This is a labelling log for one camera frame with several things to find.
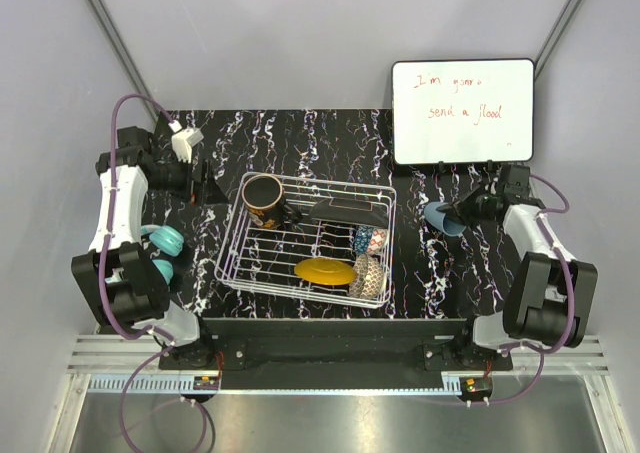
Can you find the blue patterned bowl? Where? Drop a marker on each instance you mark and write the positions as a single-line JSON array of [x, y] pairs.
[[369, 240]]

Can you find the white whiteboard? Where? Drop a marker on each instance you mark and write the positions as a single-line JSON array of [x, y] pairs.
[[462, 111]]

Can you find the black floral square plate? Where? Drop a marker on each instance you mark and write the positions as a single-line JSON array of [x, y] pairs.
[[347, 211]]

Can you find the teal cat-ear headphones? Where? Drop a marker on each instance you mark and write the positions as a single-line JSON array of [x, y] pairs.
[[169, 243]]

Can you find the yellow patterned bowl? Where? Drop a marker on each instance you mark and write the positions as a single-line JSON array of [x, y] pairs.
[[325, 271]]

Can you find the brown patterned bowl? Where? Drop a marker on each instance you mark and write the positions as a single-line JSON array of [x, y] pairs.
[[370, 278]]

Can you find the light blue cup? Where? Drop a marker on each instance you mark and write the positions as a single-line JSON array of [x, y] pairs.
[[435, 213]]

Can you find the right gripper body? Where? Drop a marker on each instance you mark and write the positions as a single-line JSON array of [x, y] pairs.
[[484, 203]]

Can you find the red and black mug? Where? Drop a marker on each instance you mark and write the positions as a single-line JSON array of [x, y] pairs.
[[264, 198]]

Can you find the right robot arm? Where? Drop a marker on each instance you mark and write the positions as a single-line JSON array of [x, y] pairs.
[[552, 292]]

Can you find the black marble mat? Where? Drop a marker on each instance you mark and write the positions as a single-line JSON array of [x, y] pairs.
[[297, 237]]

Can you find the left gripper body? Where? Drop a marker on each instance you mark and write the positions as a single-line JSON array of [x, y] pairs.
[[175, 177]]

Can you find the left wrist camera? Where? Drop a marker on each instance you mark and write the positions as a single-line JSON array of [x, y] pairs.
[[184, 140]]

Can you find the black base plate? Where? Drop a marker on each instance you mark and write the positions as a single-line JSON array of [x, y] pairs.
[[339, 354]]

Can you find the white wire dish rack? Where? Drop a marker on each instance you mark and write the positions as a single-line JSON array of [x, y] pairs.
[[262, 261]]

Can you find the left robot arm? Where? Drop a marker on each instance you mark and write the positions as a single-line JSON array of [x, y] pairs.
[[126, 273]]

